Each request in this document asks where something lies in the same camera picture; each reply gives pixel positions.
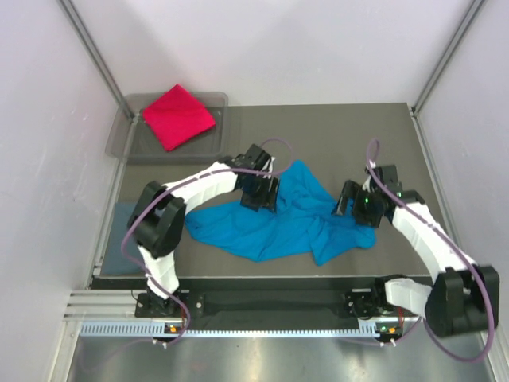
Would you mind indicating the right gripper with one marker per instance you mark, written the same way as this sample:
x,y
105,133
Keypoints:
x,y
348,192

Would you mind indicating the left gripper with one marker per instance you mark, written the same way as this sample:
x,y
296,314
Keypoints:
x,y
266,199

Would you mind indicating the bright blue t-shirt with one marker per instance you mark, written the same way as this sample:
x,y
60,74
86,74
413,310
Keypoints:
x,y
303,222

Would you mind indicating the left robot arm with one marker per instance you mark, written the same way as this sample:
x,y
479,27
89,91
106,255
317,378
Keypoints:
x,y
158,219

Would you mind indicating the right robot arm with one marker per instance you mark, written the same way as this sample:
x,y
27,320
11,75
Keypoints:
x,y
463,297

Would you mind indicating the folded red t-shirt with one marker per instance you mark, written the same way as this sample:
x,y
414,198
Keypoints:
x,y
176,117

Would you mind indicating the clear grey plastic bin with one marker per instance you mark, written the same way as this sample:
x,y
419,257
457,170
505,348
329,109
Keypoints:
x,y
132,141

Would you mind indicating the folded dark blue t-shirt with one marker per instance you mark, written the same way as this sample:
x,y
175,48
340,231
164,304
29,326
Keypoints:
x,y
114,262

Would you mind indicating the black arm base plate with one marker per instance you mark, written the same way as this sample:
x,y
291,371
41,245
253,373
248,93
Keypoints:
x,y
209,304

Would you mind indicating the slotted cable duct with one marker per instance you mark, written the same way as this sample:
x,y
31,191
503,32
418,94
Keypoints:
x,y
171,330

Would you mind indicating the aluminium rail frame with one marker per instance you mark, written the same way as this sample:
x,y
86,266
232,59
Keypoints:
x,y
119,305

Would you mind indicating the right corner aluminium post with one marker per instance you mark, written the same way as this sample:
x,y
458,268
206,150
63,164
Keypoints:
x,y
466,21

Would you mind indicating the corner aluminium post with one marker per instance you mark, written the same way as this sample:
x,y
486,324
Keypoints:
x,y
466,21
77,23

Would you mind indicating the left corner aluminium post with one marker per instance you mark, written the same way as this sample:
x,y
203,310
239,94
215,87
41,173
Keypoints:
x,y
77,23

